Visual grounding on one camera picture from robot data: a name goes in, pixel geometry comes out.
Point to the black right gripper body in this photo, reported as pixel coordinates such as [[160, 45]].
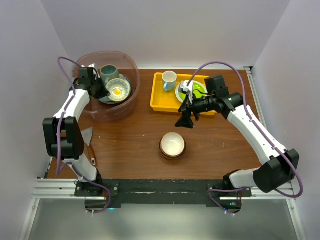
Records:
[[202, 104]]

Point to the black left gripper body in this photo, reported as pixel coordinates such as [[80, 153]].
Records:
[[94, 81]]

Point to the mint green divided dish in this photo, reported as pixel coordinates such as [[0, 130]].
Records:
[[106, 99]]

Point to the teal glazed mug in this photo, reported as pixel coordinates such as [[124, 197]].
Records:
[[109, 72]]

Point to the yellow rimmed bowl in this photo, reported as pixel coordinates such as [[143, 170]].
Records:
[[119, 89]]

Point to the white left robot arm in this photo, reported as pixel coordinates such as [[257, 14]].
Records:
[[63, 137]]

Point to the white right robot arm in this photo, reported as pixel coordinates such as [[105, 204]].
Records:
[[278, 164]]

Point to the transparent pink plastic bin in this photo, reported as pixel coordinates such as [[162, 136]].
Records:
[[126, 66]]

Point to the white scalloped plate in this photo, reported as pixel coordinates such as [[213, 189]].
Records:
[[177, 96]]

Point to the lime green small plate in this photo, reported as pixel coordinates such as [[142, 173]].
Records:
[[198, 87]]

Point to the beige black rimmed bowl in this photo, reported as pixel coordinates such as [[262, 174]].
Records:
[[172, 151]]

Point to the light blue ceramic mug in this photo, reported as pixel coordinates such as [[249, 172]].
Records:
[[169, 79]]

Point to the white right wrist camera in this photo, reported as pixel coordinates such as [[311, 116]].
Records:
[[186, 88]]

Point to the wooden handled metal scraper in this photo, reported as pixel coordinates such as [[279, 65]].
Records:
[[87, 135]]

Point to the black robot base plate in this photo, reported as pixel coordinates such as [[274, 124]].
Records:
[[114, 193]]

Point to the aluminium frame rail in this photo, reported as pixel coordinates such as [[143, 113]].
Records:
[[291, 203]]

